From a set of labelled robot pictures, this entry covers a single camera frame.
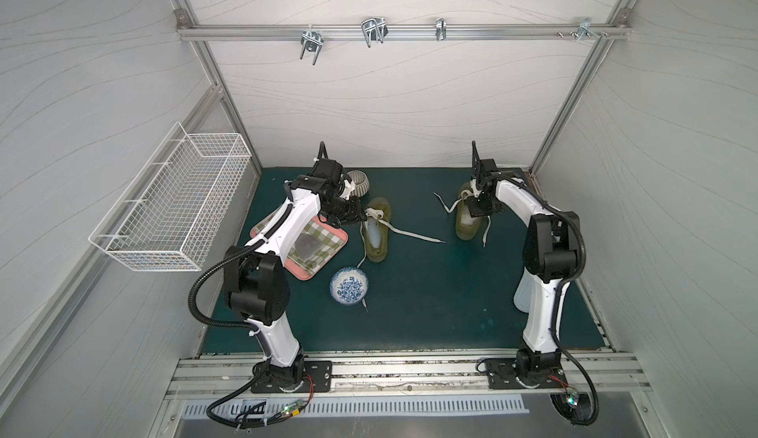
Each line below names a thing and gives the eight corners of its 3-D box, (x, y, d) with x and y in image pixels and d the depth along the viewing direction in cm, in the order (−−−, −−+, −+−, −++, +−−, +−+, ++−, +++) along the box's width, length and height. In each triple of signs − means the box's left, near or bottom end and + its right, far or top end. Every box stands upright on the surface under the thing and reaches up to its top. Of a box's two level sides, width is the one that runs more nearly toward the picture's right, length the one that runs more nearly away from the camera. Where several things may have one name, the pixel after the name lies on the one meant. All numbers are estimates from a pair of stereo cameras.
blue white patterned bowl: (329, 305, 86) (328, 301, 84) (334, 271, 93) (332, 266, 91) (366, 305, 86) (366, 301, 84) (368, 271, 93) (367, 266, 91)
